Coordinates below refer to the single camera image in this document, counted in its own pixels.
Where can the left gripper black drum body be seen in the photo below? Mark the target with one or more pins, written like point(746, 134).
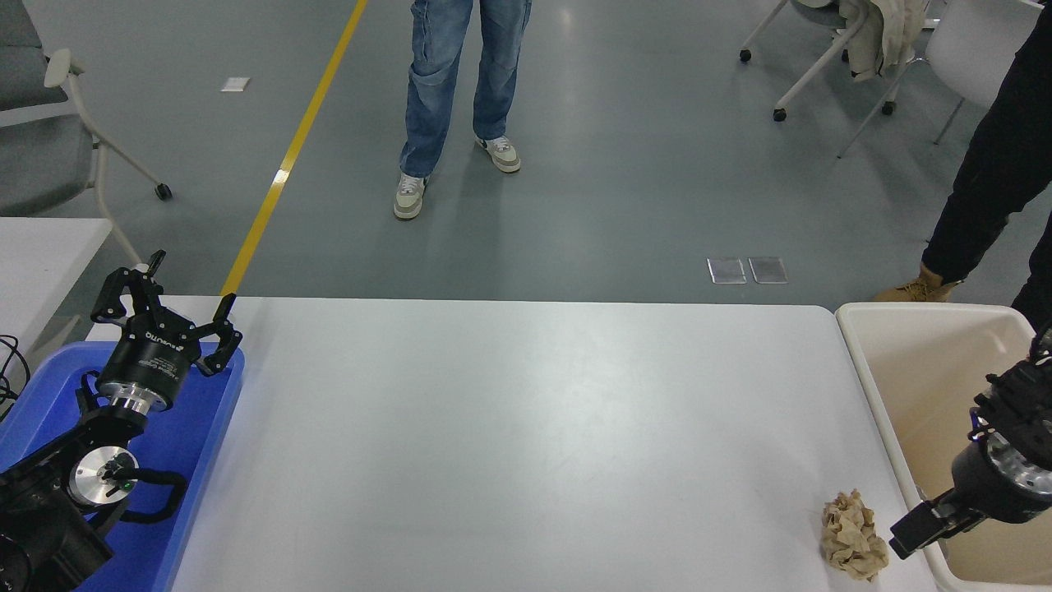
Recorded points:
point(152, 366)

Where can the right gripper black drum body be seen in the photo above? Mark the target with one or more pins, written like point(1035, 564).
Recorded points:
point(998, 497)

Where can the tan paper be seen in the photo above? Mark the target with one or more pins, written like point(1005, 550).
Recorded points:
point(855, 538)

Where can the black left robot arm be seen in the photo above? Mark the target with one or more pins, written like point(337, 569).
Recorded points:
point(41, 534)

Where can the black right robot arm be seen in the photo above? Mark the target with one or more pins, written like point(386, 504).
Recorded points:
point(1019, 403)

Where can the blue plastic tray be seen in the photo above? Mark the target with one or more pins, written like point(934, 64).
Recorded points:
point(201, 427)

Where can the white table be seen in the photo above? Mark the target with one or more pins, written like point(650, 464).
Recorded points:
point(41, 255)

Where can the large pale plastic bin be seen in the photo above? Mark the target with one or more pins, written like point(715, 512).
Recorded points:
point(904, 362)

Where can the grey office chair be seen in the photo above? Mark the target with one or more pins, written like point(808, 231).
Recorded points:
point(41, 156)

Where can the silver floor plate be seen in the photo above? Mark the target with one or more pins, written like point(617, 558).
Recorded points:
point(726, 270)
point(768, 270)

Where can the person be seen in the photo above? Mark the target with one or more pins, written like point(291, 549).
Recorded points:
point(436, 90)
point(986, 181)

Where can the white plastic chair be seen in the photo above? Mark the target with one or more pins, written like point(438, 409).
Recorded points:
point(978, 49)

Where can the beige jacket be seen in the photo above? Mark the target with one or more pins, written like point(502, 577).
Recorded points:
point(888, 33)

